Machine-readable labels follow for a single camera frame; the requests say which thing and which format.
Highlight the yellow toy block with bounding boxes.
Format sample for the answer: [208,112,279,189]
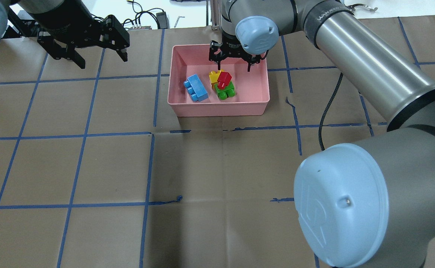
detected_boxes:
[208,70,221,88]

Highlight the red toy block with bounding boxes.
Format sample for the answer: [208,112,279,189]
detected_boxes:
[217,71,232,90]

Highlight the green toy block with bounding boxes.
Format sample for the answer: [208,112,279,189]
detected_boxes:
[213,82,236,100]

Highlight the blue toy block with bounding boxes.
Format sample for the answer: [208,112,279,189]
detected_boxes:
[183,74,209,102]

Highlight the pink plastic box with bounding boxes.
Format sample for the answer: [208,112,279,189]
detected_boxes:
[167,44,270,117]

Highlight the black power adapter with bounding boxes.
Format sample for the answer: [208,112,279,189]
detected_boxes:
[156,11,169,29]

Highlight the aluminium frame post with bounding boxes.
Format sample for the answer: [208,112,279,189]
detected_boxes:
[210,0,221,32]

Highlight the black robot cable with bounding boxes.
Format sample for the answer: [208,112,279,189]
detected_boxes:
[318,73,343,151]

